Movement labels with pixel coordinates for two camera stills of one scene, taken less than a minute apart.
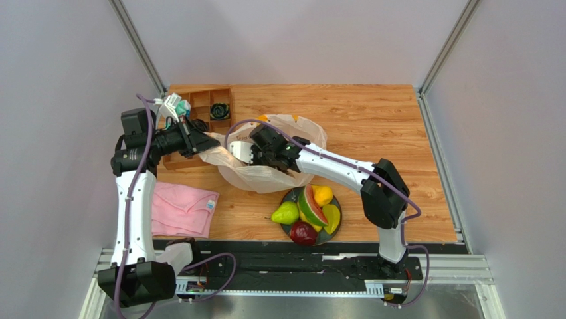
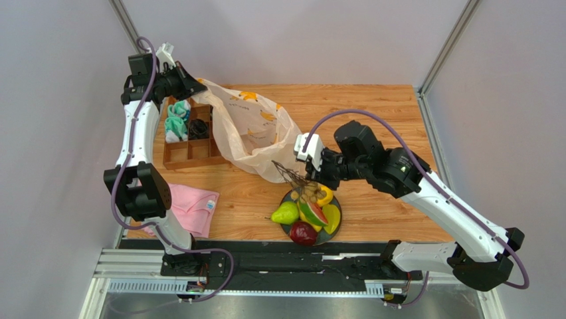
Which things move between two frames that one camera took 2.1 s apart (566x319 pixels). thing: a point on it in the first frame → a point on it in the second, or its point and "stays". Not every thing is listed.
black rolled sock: x=200 y=124 stays
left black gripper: x=192 y=139 → x=188 y=86
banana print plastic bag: x=256 y=178 → x=254 y=133
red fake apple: x=303 y=232 stays
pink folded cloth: x=180 y=211 stays
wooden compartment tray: x=212 y=105 stays
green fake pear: x=287 y=213 stays
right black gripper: x=260 y=149 → x=322 y=170
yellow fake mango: x=317 y=228 stays
